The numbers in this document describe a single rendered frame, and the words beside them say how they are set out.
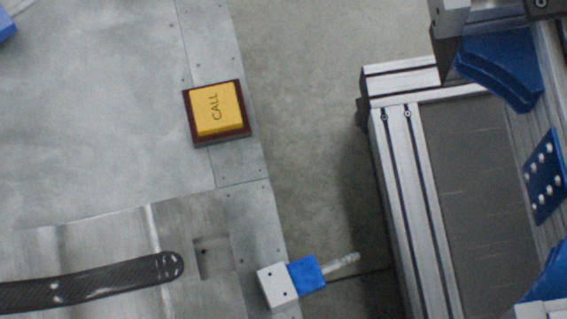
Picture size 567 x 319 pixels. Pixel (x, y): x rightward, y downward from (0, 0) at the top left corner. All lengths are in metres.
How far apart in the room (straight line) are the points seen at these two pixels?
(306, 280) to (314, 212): 0.90
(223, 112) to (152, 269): 0.24
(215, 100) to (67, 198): 0.23
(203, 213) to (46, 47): 0.36
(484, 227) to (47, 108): 0.91
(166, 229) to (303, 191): 0.96
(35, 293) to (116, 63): 0.35
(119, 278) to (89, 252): 0.05
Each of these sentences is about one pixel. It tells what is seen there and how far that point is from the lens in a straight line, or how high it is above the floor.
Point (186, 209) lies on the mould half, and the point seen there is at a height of 0.89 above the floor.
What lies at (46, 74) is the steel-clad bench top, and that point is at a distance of 1.55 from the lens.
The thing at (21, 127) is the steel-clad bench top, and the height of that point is 0.80.
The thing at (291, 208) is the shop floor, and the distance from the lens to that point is 2.29.
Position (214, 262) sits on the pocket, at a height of 0.86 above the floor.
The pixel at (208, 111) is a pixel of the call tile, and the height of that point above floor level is 0.84.
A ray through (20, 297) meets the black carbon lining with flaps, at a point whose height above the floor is 0.90.
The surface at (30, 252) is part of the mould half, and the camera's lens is 1.38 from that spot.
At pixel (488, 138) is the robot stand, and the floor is 0.21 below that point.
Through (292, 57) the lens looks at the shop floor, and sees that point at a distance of 2.40.
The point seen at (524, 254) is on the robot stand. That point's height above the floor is 0.21.
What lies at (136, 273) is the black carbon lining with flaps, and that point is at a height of 0.88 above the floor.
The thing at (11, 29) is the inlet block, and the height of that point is 0.83.
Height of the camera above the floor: 2.21
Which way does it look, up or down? 72 degrees down
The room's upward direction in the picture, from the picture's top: straight up
